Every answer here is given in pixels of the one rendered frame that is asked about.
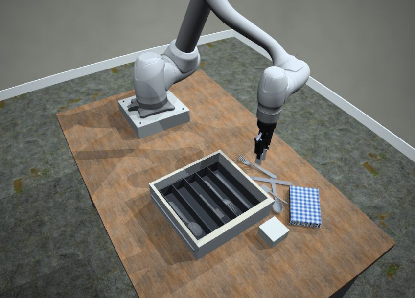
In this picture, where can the grey spoon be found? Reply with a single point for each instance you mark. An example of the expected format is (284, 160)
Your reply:
(277, 206)
(197, 230)

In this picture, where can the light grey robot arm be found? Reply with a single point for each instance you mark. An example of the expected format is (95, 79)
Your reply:
(153, 74)

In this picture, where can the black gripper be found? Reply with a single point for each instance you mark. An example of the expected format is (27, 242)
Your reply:
(263, 140)

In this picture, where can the blue checked towel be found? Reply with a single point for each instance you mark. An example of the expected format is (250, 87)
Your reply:
(304, 206)

